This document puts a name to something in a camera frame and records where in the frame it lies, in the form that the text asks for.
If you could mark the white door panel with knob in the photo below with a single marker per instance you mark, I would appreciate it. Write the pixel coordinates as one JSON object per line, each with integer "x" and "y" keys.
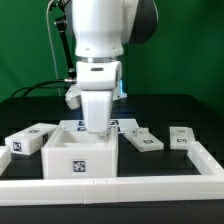
{"x": 143, "y": 140}

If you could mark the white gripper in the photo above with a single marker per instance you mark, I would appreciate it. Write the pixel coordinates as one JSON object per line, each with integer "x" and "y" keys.
{"x": 97, "y": 82}

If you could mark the white cabinet top block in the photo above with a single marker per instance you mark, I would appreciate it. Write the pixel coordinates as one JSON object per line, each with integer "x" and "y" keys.
{"x": 31, "y": 139}

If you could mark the white cabinet body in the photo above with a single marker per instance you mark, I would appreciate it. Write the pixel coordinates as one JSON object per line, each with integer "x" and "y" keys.
{"x": 79, "y": 154}

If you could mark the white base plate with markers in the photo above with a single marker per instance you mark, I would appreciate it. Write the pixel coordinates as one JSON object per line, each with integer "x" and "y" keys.
{"x": 79, "y": 125}

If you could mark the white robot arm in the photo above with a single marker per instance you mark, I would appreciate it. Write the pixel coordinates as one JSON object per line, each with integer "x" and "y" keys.
{"x": 101, "y": 28}

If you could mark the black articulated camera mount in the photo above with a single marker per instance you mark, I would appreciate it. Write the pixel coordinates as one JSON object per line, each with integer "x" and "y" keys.
{"x": 61, "y": 25}

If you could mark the white U-shaped fence frame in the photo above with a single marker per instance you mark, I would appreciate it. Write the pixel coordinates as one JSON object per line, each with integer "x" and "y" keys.
{"x": 208, "y": 184}

